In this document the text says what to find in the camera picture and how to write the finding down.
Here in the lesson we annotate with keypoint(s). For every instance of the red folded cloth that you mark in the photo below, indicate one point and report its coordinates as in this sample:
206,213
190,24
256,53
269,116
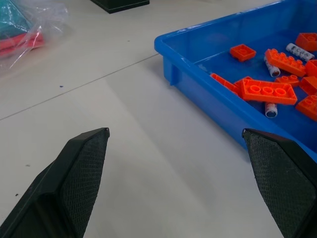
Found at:
19,43

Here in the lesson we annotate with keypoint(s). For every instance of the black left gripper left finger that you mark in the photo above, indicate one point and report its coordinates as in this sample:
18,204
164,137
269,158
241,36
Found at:
74,183

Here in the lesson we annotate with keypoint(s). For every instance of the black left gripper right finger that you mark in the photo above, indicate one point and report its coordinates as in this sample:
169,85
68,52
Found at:
284,183

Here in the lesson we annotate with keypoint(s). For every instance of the blue plastic bin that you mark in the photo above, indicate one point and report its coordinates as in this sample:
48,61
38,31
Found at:
223,99

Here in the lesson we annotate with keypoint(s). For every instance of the white cylindrical battery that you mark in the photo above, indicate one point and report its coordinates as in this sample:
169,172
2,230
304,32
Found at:
272,68
270,109
301,51

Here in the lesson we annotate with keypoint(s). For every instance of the clear plastic bag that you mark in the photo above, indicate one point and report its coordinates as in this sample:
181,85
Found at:
27,32

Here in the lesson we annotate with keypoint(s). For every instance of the teal folded cloth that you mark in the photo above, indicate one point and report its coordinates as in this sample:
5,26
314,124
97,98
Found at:
12,17

